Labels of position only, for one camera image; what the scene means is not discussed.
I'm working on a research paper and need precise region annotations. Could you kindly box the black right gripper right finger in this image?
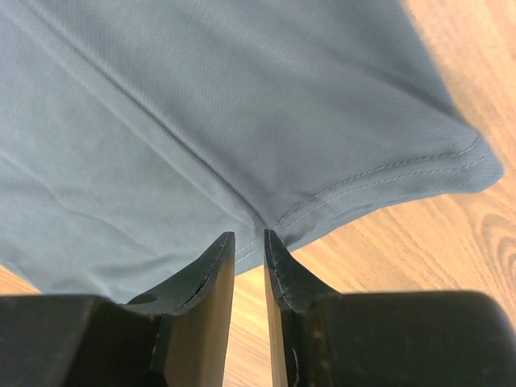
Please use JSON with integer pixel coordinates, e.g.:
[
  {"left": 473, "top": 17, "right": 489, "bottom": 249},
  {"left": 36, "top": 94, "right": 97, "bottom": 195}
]
[{"left": 264, "top": 230, "right": 515, "bottom": 386}]

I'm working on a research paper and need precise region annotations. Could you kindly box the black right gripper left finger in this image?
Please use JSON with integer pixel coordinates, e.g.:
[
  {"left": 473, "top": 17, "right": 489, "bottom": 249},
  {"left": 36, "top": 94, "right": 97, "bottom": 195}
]
[{"left": 1, "top": 232, "right": 235, "bottom": 386}]

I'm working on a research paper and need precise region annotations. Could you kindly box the grey t shirt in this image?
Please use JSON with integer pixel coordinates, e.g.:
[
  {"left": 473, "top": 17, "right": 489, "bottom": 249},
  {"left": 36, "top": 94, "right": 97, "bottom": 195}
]
[{"left": 1, "top": 1, "right": 503, "bottom": 302}]

